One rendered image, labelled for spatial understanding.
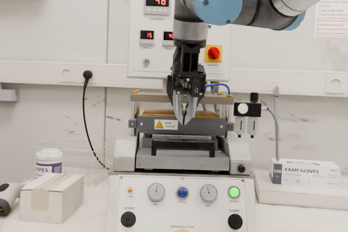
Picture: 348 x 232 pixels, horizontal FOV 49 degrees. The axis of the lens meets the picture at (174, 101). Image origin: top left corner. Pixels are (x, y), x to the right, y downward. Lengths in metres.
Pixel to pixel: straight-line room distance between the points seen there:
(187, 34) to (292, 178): 0.80
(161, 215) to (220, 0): 0.49
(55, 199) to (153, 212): 0.32
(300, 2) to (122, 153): 0.51
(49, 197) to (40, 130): 0.75
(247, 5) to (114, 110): 1.08
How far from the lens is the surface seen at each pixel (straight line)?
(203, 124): 0.99
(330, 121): 1.66
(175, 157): 0.90
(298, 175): 1.43
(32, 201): 1.13
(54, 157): 1.32
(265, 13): 0.73
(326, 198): 1.37
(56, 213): 1.12
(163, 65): 1.20
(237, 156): 0.93
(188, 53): 0.81
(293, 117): 1.63
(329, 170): 1.45
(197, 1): 0.68
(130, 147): 0.92
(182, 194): 0.89
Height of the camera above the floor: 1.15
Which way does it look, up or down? 3 degrees down
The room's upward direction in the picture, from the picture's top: 2 degrees clockwise
